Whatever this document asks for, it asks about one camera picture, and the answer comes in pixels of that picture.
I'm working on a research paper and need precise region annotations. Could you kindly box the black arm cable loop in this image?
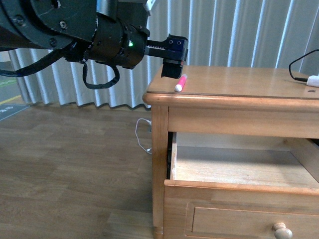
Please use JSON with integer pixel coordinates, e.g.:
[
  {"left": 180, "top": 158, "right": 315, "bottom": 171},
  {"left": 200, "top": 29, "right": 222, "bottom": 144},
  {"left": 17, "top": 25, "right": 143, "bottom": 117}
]
[{"left": 82, "top": 61, "right": 121, "bottom": 90}]

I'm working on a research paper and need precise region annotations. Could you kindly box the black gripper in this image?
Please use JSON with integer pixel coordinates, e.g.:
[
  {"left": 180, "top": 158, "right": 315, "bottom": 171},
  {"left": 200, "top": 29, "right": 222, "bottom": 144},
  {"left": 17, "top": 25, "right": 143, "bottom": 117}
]
[{"left": 86, "top": 13, "right": 188, "bottom": 78}]

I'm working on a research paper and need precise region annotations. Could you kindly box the wooden nightstand cabinet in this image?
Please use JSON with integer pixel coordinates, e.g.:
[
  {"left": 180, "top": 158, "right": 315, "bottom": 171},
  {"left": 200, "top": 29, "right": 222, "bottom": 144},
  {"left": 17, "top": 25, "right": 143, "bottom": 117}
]
[{"left": 144, "top": 66, "right": 319, "bottom": 239}]

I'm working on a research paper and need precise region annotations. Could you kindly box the white cable on floor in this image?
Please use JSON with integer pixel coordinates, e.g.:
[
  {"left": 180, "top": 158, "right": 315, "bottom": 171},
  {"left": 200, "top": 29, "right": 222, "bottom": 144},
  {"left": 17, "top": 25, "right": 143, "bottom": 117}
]
[{"left": 135, "top": 118, "right": 153, "bottom": 155}]

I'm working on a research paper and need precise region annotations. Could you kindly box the grey pleated curtain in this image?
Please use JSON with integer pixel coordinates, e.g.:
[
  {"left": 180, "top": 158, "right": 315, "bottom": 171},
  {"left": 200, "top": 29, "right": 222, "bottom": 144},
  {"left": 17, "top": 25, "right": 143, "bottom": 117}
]
[{"left": 13, "top": 0, "right": 319, "bottom": 108}]

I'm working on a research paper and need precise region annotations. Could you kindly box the wooden drawer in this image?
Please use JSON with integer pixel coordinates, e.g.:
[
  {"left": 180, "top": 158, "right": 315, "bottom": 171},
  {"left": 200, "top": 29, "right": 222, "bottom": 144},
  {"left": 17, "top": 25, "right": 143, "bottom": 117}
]
[{"left": 163, "top": 132, "right": 319, "bottom": 239}]

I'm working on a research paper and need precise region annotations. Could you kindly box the light wooden drawer knob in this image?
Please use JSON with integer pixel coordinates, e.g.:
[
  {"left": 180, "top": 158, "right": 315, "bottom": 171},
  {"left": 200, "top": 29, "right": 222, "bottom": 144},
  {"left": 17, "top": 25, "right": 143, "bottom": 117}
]
[{"left": 272, "top": 223, "right": 293, "bottom": 239}]

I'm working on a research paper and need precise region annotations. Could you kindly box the green floor mat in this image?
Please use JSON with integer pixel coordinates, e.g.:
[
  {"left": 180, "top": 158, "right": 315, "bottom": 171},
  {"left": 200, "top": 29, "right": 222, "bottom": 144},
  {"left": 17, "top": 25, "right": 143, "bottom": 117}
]
[{"left": 0, "top": 104, "right": 29, "bottom": 121}]

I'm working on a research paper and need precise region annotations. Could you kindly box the white device on cabinet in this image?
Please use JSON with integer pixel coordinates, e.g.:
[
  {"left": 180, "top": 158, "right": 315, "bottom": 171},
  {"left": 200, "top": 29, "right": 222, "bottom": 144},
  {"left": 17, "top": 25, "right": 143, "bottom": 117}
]
[{"left": 307, "top": 75, "right": 319, "bottom": 88}]

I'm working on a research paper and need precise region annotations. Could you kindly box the pink marker with white cap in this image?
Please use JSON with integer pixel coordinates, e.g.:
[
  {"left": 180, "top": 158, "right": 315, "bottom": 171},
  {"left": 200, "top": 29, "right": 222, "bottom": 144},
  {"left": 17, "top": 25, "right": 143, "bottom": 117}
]
[{"left": 174, "top": 74, "right": 187, "bottom": 92}]

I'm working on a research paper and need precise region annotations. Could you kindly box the black cable on cabinet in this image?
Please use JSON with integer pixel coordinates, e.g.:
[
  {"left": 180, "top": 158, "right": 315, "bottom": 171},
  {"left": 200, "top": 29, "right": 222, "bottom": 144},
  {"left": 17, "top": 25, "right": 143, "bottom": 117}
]
[{"left": 288, "top": 49, "right": 319, "bottom": 82}]

